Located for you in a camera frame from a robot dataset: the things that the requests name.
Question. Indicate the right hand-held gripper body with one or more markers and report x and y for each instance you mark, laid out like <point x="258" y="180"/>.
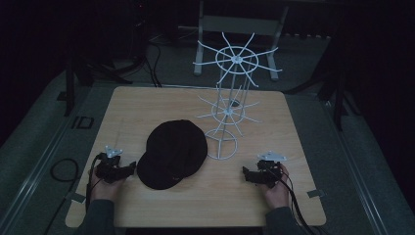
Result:
<point x="269" y="171"/>

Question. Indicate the grey tape strip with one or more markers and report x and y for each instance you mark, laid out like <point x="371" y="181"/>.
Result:
<point x="77" y="197"/>
<point x="315" y="193"/>

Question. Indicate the person's left hand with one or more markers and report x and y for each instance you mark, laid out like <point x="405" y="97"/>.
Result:
<point x="105" y="190"/>

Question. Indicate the black rectangular floor frame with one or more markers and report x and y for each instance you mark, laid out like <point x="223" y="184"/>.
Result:
<point x="82" y="122"/>

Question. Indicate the person's right hand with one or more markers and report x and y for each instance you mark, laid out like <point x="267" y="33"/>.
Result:
<point x="278" y="194"/>

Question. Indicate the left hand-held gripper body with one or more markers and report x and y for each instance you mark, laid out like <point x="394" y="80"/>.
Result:
<point x="109" y="166"/>

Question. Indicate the black baseball cap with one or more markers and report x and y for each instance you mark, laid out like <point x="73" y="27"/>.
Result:
<point x="173" y="153"/>

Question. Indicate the black tripod stand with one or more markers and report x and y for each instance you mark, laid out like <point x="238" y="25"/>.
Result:
<point x="339" y="98"/>
<point x="69" y="88"/>

